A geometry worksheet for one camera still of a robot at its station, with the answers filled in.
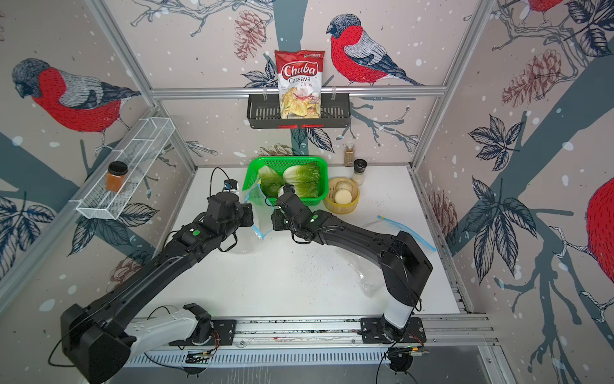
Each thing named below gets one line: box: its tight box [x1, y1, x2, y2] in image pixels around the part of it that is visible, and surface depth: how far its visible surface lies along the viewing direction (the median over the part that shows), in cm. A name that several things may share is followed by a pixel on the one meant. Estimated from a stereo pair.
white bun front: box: [334, 189, 353, 204], surface depth 102 cm
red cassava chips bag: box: [274, 49, 326, 120], surface depth 87 cm
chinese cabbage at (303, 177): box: [283, 161, 321, 191], surface depth 109 cm
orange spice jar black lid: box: [105, 160, 129, 192], surface depth 68 cm
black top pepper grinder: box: [351, 158, 368, 187], surface depth 109 cm
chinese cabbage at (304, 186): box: [283, 176, 321, 199], surface depth 108 cm
